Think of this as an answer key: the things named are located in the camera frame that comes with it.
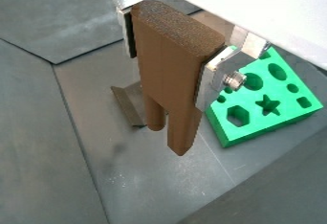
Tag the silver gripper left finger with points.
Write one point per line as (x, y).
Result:
(124, 18)

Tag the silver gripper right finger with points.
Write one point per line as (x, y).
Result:
(220, 72)

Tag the brown two-pronged peg block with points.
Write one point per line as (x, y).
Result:
(173, 45)

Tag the green foam shape board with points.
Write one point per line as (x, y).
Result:
(272, 99)

